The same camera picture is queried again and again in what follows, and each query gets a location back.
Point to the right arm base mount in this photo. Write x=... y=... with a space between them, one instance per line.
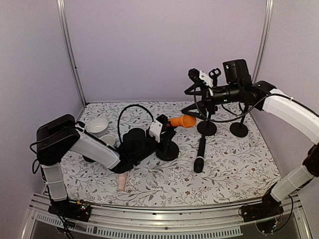
x=268 y=207

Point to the white ceramic bowl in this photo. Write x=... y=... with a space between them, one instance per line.
x=98 y=127

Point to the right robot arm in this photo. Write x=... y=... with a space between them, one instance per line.
x=264 y=97

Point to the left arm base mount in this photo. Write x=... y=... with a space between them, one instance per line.
x=77 y=211

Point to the left aluminium frame post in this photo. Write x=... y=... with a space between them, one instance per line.
x=69 y=50

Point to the black microphone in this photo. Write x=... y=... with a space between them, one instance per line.
x=199 y=161

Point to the orange microphone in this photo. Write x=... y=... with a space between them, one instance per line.
x=185 y=121

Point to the aluminium front rail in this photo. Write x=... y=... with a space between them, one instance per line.
x=223 y=221

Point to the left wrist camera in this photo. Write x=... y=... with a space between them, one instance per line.
x=157 y=127

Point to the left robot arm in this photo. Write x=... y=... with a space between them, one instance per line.
x=64 y=134

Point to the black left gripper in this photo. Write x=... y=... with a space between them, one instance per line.
x=164 y=131

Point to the short black mic stand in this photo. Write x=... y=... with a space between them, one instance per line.
x=239 y=129

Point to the aluminium frame post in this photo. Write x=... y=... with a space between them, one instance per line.
x=69 y=50
x=264 y=38

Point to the far left black stand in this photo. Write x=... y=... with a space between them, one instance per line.
x=85 y=145

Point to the beige microphone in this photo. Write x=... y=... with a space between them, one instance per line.
x=122 y=181

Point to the light blue mug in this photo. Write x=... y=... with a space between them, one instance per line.
x=108 y=139

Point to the tall black mic stand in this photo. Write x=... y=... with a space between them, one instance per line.
x=208 y=128

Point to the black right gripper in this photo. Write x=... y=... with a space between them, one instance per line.
x=206 y=93

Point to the right aluminium frame post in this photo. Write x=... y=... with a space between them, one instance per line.
x=264 y=38

